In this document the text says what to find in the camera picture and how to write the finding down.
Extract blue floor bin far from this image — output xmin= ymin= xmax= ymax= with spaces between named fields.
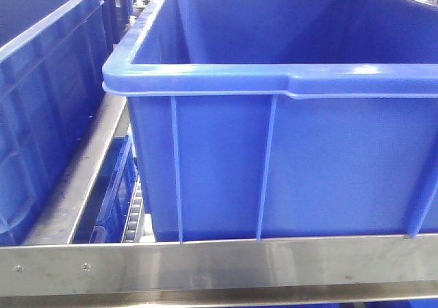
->
xmin=73 ymin=134 xmax=138 ymax=244

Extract blue shelf bin centre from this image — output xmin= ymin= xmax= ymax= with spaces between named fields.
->
xmin=103 ymin=0 xmax=437 ymax=242

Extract stainless steel shelf frame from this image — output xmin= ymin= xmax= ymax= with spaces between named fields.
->
xmin=0 ymin=0 xmax=438 ymax=308

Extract blue shelf bin left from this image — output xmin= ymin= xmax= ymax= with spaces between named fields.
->
xmin=1 ymin=0 xmax=109 ymax=246

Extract blue shelf bin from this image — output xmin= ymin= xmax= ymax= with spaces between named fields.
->
xmin=1 ymin=0 xmax=109 ymax=246
xmin=103 ymin=0 xmax=437 ymax=242

